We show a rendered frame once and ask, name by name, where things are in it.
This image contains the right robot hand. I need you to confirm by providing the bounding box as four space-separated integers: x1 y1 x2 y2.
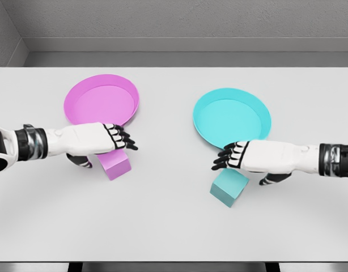
211 141 296 186

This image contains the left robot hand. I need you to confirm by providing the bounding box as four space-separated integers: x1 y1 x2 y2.
60 122 139 169

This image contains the cyan block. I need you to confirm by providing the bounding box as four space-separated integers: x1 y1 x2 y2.
210 169 249 208

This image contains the pink plate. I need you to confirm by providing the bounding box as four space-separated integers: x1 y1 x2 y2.
63 74 141 128

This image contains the cyan plate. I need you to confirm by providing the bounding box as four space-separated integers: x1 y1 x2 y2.
192 87 271 150

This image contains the pink block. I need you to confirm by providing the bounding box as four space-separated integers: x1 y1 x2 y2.
96 149 132 181

